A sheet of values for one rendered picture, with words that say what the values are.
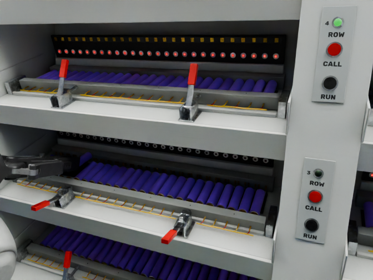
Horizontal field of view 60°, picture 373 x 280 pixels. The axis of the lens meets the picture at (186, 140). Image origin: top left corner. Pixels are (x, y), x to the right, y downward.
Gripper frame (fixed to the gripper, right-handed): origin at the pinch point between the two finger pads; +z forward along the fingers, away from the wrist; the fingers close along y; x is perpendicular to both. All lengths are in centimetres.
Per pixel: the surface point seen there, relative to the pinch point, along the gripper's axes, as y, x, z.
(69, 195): -4.3, 5.9, -1.8
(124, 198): -16.0, 4.5, 0.5
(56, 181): 0.7, 4.0, -0.5
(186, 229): -31.0, 6.6, -2.2
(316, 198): -51, -3, -5
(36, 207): -4.2, 7.0, -9.7
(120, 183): -12.8, 2.4, 3.4
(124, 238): -18.6, 11.2, -2.0
